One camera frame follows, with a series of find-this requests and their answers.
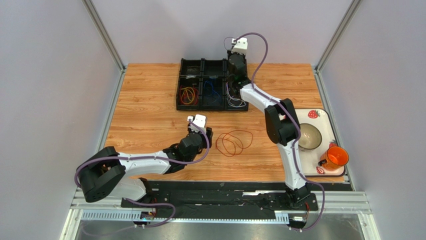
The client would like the orange plastic cup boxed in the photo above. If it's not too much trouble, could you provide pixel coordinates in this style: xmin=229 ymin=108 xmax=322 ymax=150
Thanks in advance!
xmin=318 ymin=146 xmax=350 ymax=171

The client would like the beige ceramic bowl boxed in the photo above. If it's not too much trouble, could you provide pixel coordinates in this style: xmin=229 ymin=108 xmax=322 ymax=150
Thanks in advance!
xmin=298 ymin=123 xmax=323 ymax=150

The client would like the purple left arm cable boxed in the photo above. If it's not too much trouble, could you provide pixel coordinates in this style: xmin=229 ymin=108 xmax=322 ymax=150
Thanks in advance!
xmin=73 ymin=116 xmax=211 ymax=229

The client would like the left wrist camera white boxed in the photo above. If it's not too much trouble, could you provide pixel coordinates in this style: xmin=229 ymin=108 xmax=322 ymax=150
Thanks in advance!
xmin=187 ymin=114 xmax=207 ymax=133

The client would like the aluminium frame rail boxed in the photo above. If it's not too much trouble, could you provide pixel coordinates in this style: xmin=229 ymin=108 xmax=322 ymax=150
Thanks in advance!
xmin=60 ymin=189 xmax=381 ymax=240

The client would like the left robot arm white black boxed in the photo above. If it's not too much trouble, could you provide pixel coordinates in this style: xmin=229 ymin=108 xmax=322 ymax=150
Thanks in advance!
xmin=74 ymin=127 xmax=213 ymax=203

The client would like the black six-compartment tray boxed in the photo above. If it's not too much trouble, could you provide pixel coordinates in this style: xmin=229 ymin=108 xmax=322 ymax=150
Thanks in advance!
xmin=175 ymin=58 xmax=249 ymax=112

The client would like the strawberry pattern white tray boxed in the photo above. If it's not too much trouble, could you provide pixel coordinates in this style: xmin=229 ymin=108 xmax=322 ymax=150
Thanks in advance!
xmin=296 ymin=108 xmax=346 ymax=177

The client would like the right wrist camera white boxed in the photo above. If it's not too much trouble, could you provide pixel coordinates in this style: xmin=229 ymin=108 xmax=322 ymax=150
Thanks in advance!
xmin=230 ymin=37 xmax=248 ymax=56

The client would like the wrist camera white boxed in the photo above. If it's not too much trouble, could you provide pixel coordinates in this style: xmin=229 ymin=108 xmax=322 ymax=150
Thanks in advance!
xmin=230 ymin=37 xmax=248 ymax=56
xmin=187 ymin=114 xmax=207 ymax=133

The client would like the blue wire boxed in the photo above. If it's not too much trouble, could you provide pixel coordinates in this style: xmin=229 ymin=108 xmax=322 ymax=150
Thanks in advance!
xmin=203 ymin=79 xmax=221 ymax=103

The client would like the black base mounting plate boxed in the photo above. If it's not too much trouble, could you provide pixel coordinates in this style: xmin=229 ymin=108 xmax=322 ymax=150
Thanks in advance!
xmin=139 ymin=180 xmax=321 ymax=220

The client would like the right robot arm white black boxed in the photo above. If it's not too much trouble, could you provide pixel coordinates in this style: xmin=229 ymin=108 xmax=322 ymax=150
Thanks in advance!
xmin=226 ymin=50 xmax=311 ymax=209

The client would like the white wire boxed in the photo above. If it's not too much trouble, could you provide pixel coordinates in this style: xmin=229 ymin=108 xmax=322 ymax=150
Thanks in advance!
xmin=226 ymin=83 xmax=248 ymax=108

